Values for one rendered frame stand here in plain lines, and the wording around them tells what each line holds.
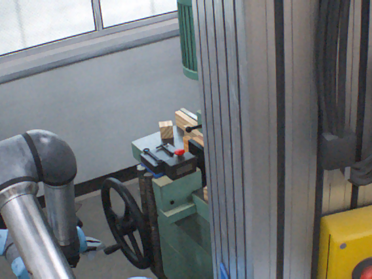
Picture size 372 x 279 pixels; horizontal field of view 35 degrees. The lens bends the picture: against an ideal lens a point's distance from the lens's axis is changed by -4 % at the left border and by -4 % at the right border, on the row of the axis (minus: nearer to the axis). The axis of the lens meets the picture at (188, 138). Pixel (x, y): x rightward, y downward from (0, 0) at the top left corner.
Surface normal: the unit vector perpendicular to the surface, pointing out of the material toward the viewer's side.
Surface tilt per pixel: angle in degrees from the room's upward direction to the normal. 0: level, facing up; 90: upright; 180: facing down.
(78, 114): 90
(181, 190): 90
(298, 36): 90
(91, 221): 0
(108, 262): 0
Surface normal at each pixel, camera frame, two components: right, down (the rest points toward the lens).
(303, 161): 0.21, 0.47
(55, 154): 0.81, -0.05
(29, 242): -0.11, -0.34
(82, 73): 0.45, 0.41
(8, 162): 0.38, -0.49
